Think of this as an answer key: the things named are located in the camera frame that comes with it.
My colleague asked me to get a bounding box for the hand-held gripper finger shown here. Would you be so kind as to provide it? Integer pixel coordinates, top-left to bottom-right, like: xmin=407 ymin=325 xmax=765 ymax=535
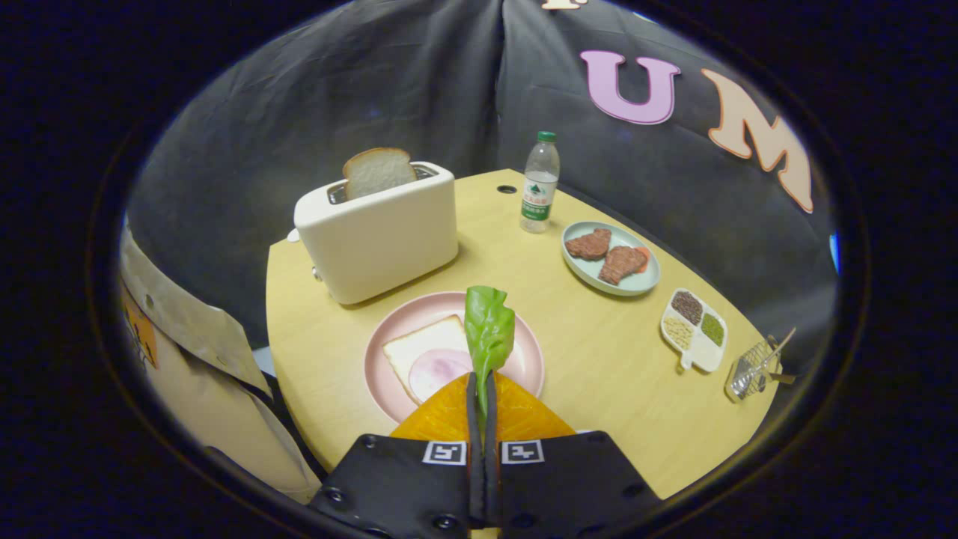
xmin=307 ymin=372 xmax=487 ymax=539
xmin=485 ymin=372 xmax=663 ymax=539

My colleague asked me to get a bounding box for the green lettuce leaf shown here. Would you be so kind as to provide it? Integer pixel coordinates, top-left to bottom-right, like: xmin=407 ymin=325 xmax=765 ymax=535
xmin=464 ymin=285 xmax=516 ymax=420

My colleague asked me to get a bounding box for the brown crust bread slice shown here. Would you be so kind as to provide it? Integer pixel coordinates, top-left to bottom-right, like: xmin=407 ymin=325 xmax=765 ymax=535
xmin=343 ymin=147 xmax=418 ymax=201

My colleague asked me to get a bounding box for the pink ham slice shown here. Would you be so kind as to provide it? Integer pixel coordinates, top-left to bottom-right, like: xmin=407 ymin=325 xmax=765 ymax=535
xmin=408 ymin=349 xmax=475 ymax=404

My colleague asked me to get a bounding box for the white square bread slice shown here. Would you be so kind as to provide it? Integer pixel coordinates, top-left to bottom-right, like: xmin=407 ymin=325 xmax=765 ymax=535
xmin=382 ymin=315 xmax=474 ymax=405

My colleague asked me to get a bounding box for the pink plate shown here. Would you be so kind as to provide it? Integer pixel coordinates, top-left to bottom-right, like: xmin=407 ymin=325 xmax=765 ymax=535
xmin=364 ymin=291 xmax=545 ymax=424

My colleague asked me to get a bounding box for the light blue plate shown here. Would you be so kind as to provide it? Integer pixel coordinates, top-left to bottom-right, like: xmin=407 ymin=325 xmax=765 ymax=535
xmin=561 ymin=220 xmax=661 ymax=296

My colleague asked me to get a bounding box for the white divided condiment dish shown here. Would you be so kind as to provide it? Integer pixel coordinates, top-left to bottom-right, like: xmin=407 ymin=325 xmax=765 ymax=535
xmin=660 ymin=288 xmax=728 ymax=373

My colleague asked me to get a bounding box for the brown steak piece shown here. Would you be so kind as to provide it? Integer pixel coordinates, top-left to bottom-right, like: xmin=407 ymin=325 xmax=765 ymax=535
xmin=597 ymin=246 xmax=648 ymax=286
xmin=565 ymin=228 xmax=612 ymax=261

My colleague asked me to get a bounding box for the white toaster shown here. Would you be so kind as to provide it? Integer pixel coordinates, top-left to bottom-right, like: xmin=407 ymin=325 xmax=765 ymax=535
xmin=287 ymin=161 xmax=460 ymax=305

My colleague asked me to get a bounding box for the clear glass jar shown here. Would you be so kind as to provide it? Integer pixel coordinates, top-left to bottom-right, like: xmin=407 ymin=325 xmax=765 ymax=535
xmin=724 ymin=338 xmax=783 ymax=403

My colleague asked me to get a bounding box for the clear plastic water bottle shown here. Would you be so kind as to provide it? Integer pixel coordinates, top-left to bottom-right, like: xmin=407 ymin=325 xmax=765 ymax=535
xmin=520 ymin=131 xmax=561 ymax=234

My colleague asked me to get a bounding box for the person's beige jacket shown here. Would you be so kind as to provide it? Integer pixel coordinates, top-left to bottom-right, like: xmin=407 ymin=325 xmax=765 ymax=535
xmin=118 ymin=217 xmax=323 ymax=504

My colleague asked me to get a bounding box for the thin metal utensil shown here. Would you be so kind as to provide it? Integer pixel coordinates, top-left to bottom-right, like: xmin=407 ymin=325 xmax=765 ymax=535
xmin=756 ymin=327 xmax=798 ymax=386

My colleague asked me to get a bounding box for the black backdrop cloth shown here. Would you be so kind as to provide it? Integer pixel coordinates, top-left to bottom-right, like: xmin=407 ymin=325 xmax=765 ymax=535
xmin=123 ymin=0 xmax=839 ymax=353

